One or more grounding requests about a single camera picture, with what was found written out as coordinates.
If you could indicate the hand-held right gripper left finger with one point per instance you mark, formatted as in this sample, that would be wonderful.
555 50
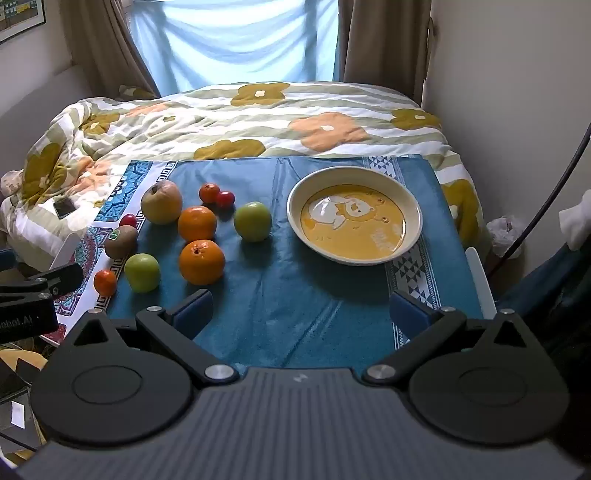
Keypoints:
196 311

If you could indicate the black smartphone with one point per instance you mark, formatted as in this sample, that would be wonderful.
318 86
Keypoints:
64 207

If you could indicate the white curved board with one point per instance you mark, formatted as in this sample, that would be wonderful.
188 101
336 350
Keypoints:
480 281
62 254

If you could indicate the kiwi with green sticker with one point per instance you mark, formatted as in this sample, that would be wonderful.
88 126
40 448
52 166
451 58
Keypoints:
121 242

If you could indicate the grey bed headboard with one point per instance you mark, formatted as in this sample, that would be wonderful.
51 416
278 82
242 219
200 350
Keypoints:
41 110

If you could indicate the sheer blue curtain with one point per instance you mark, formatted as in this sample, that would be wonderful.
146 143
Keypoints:
231 41

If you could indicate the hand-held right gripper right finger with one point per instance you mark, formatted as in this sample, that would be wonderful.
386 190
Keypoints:
408 314

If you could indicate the mustard pillow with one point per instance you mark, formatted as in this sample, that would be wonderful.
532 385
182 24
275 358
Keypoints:
138 92

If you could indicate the yellow wooden stool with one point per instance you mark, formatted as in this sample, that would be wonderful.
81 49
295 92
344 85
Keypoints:
18 357

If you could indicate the red cherry tomato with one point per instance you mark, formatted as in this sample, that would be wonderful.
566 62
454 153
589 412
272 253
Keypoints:
226 200
128 220

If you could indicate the brownish apple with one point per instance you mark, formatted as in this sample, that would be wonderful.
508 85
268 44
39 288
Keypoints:
161 203

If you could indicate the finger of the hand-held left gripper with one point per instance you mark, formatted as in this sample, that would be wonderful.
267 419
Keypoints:
55 279

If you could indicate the black box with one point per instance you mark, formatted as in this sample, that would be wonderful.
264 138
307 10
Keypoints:
21 376

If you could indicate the floral blanket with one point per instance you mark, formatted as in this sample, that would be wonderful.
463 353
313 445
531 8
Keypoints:
277 124

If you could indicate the dark blue cloth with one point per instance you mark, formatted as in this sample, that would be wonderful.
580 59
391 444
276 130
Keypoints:
545 286

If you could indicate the brown curtain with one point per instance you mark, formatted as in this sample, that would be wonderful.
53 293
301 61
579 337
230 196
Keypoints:
383 41
106 41

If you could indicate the small mandarin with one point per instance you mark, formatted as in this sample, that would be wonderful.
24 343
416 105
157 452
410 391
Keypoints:
209 193
105 283

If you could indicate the white mandala patterned cloth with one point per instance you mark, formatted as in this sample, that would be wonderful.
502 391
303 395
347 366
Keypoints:
115 196

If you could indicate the framed wall picture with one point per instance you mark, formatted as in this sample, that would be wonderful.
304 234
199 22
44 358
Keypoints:
18 16

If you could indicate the green apple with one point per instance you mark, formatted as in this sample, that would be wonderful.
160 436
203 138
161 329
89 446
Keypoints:
142 273
252 221

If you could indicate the blue towel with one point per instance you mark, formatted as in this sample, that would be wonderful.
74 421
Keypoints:
286 286

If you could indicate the orange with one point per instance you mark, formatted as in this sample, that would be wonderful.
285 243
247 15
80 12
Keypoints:
202 262
197 224

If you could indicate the white plastic bag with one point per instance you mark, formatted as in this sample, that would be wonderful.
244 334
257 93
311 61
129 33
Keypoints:
504 235

